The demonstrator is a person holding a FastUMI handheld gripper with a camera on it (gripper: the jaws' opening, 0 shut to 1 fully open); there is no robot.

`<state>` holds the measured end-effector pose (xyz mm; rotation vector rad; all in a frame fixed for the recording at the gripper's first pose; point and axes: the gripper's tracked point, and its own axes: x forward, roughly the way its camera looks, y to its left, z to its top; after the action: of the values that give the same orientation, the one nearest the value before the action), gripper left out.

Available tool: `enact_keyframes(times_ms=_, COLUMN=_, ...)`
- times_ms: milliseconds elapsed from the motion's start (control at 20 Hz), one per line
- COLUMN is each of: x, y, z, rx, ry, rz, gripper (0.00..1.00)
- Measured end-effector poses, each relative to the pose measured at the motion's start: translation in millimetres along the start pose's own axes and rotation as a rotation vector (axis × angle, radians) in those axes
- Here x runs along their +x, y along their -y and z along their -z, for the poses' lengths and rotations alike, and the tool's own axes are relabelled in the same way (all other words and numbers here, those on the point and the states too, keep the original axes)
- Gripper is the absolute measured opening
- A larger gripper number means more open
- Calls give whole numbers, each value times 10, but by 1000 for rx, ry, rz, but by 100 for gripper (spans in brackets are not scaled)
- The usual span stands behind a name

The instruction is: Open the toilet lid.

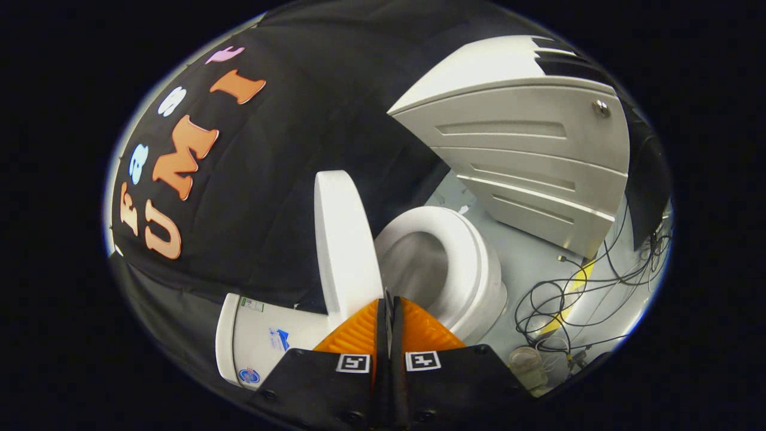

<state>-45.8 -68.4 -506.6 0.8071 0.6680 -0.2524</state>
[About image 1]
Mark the white toilet seat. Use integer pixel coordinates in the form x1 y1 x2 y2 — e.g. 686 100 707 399
374 206 490 321

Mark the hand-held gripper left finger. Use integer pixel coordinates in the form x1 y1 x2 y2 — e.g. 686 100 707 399
248 290 390 431

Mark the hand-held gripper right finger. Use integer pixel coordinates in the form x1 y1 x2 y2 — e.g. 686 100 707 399
388 293 537 431

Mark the white toilet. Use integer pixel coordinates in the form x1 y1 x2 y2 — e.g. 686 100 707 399
215 206 509 391

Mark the clear round plastic container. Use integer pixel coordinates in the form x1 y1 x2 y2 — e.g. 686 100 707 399
509 345 550 391

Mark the white toilet lid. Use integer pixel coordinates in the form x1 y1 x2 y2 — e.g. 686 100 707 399
314 170 385 331

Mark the white drawer cabinet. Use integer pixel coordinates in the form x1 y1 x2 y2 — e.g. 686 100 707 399
387 35 631 259

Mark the black backdrop cloth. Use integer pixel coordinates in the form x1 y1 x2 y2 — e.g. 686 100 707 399
107 0 674 399

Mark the tangle of black cables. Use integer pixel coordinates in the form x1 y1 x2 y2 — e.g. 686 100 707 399
513 198 672 367

